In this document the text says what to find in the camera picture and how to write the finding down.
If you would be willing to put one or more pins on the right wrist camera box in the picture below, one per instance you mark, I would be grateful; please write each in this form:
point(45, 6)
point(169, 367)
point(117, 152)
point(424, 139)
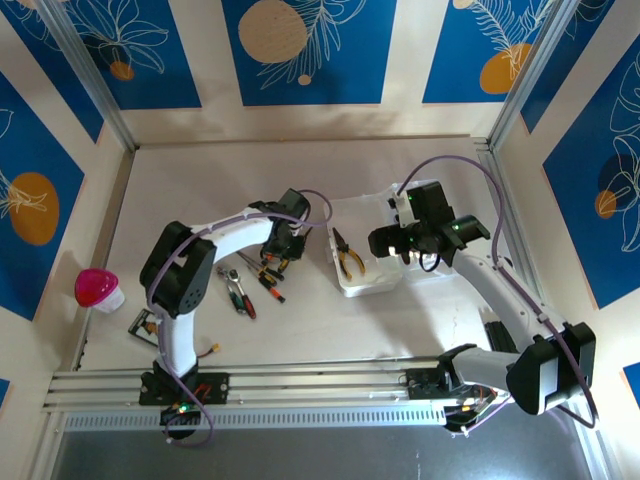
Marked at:
point(402, 210)

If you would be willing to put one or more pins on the yellow-capped black precision screwdriver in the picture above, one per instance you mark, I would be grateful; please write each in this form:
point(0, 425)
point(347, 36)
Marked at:
point(250, 261)

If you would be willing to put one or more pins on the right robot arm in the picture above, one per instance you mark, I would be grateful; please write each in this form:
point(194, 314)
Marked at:
point(540, 380)

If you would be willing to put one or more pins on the pink-lidded plastic cup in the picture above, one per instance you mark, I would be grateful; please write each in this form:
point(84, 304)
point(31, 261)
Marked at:
point(97, 290)

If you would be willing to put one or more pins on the aluminium side rail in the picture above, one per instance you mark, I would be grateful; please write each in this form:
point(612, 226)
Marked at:
point(492, 172)

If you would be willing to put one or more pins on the black aluminium extrusion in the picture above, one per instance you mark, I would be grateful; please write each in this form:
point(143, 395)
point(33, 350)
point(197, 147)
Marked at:
point(497, 335)

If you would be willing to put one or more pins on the clear plastic tool box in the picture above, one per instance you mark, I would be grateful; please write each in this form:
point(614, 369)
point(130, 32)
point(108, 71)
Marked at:
point(370, 285)

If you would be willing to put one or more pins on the black display module board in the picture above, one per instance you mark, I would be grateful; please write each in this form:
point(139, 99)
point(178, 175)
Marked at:
point(145, 327)

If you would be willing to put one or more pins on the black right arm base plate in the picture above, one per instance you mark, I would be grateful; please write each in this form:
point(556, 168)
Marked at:
point(422, 385)

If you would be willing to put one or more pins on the aluminium frame post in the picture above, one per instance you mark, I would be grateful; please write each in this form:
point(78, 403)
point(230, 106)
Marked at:
point(85, 60)
point(530, 70)

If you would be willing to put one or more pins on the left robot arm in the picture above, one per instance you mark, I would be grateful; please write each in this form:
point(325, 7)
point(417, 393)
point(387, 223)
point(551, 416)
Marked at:
point(175, 280)

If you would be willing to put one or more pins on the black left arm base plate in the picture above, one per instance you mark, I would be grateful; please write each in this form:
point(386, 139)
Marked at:
point(215, 387)

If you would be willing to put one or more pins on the aluminium frame rails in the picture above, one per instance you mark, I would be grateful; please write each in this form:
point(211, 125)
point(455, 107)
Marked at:
point(325, 385)

